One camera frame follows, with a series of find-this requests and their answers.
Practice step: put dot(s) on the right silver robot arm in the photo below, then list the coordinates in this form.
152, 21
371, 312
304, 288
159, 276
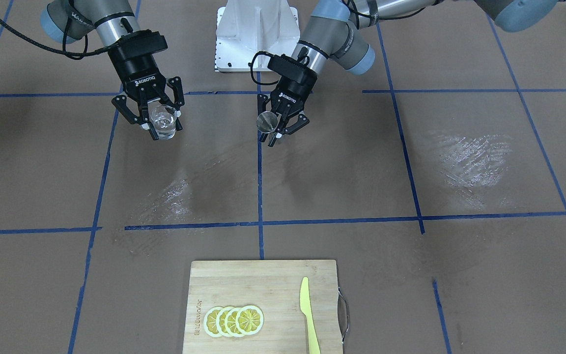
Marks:
67, 21

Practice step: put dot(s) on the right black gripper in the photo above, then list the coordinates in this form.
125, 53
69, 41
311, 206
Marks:
134, 66

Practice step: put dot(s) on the yellow plastic knife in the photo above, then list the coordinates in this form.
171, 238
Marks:
306, 309

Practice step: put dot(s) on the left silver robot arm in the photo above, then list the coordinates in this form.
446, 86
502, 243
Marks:
332, 33

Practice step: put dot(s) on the bamboo cutting board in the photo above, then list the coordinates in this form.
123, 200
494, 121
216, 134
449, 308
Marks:
274, 287

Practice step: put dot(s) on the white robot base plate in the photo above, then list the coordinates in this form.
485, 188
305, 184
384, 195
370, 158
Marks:
245, 27

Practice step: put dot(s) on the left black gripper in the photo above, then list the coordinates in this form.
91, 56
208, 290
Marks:
290, 95

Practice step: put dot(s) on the clear glass cup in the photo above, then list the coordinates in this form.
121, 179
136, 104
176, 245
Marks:
164, 120

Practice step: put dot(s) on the brown paper table mat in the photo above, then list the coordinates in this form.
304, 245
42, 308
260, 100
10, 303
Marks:
437, 181

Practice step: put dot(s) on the steel jigger measuring cup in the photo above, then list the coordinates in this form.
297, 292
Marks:
267, 122

